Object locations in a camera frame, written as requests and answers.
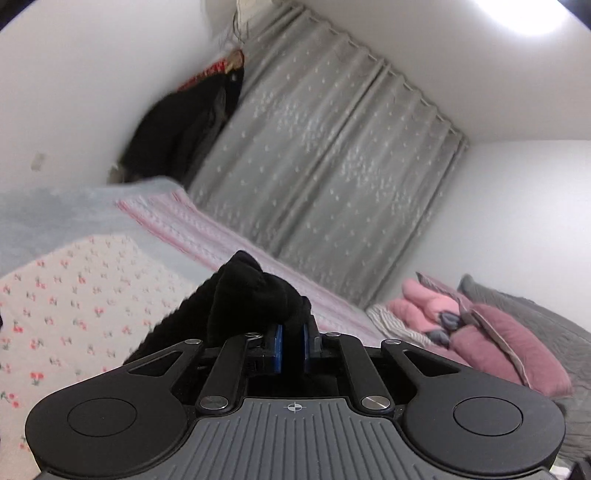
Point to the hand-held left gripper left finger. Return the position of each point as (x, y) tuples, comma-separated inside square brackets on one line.
[(277, 350)]

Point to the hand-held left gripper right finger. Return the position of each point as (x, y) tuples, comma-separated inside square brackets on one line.
[(305, 350)]

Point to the black pants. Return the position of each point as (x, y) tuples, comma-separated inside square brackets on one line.
[(249, 295)]

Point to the grey striped cloth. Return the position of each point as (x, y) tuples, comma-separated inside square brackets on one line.
[(392, 323)]

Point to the pink fleece garment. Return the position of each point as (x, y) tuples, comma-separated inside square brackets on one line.
[(420, 304)]

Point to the pink striped sheet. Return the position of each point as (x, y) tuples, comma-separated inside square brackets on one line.
[(207, 230)]

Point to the grey star-print curtain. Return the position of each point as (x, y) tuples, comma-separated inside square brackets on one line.
[(332, 166)]

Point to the pink velvet pillow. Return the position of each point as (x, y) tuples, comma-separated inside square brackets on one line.
[(512, 346)]

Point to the cherry-print bed sheet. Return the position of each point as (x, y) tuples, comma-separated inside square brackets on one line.
[(69, 323)]

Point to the grey hanging jacket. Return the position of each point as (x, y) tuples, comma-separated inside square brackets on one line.
[(217, 113)]

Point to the grey quilted pillow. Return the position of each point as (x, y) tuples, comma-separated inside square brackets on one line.
[(549, 318)]

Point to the black hanging coat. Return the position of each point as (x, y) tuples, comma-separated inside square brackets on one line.
[(161, 134)]

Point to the grey-blue fleece blanket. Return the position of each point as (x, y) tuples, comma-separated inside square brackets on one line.
[(60, 207)]

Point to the red hanging garment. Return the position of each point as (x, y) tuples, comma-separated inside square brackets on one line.
[(207, 74)]

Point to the ceiling light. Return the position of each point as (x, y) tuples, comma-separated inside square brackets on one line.
[(535, 16)]

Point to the white wall socket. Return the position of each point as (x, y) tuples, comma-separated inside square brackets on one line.
[(38, 161)]

